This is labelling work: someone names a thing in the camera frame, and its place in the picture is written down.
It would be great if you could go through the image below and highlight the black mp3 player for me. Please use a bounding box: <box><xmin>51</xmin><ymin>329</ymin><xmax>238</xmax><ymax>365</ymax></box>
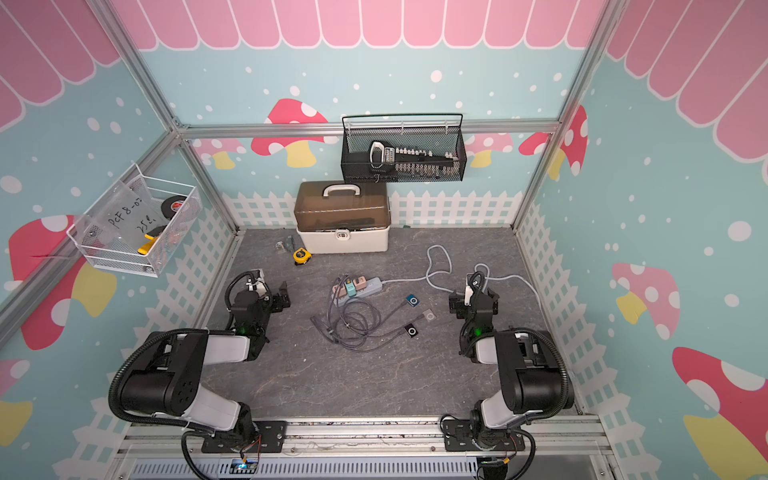
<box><xmin>404</xmin><ymin>324</ymin><xmax>418</xmax><ymax>338</ymax></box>

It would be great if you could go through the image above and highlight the grey usb cable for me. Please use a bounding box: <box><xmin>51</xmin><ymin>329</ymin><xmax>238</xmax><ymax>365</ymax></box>
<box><xmin>329</xmin><ymin>275</ymin><xmax>409</xmax><ymax>352</ymax></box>

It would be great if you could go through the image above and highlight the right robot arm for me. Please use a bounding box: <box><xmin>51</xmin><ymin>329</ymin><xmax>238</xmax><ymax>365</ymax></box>
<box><xmin>439</xmin><ymin>271</ymin><xmax>575</xmax><ymax>453</ymax></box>

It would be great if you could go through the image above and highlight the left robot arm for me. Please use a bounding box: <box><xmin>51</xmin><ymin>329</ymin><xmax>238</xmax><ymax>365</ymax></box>
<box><xmin>108</xmin><ymin>269</ymin><xmax>291</xmax><ymax>452</ymax></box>

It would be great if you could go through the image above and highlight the yellow tape measure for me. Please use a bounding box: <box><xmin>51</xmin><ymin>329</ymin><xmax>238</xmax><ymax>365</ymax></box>
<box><xmin>292</xmin><ymin>248</ymin><xmax>312</xmax><ymax>266</ymax></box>

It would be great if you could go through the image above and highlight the grey power strip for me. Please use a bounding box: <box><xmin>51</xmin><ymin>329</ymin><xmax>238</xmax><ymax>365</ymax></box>
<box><xmin>332</xmin><ymin>276</ymin><xmax>383</xmax><ymax>305</ymax></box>

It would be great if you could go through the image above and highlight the white box brown lid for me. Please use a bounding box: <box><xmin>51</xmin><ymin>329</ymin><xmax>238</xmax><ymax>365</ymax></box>
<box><xmin>294</xmin><ymin>181</ymin><xmax>391</xmax><ymax>255</ymax></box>

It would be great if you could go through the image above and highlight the yellow tool in bin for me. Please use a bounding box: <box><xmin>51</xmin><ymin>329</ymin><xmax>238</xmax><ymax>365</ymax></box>
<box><xmin>138</xmin><ymin>226</ymin><xmax>165</xmax><ymax>255</ymax></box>

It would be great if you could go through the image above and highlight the black tape roll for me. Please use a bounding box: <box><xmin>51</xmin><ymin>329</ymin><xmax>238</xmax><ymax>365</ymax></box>
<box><xmin>161</xmin><ymin>195</ymin><xmax>187</xmax><ymax>220</ymax></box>

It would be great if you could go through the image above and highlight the socket set in basket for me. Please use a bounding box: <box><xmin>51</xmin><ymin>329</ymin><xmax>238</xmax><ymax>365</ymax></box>
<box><xmin>367</xmin><ymin>141</ymin><xmax>463</xmax><ymax>182</ymax></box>

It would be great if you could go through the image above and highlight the white power strip cord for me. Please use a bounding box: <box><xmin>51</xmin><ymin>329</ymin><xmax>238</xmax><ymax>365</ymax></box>
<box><xmin>381</xmin><ymin>243</ymin><xmax>544</xmax><ymax>310</ymax></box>

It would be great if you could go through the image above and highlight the clear wall bin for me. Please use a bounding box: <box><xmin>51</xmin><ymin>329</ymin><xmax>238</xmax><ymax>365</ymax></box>
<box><xmin>66</xmin><ymin>164</ymin><xmax>203</xmax><ymax>278</ymax></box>

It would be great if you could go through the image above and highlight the black wire mesh basket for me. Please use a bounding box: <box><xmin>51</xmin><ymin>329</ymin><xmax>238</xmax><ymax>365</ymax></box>
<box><xmin>340</xmin><ymin>113</ymin><xmax>467</xmax><ymax>183</ymax></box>

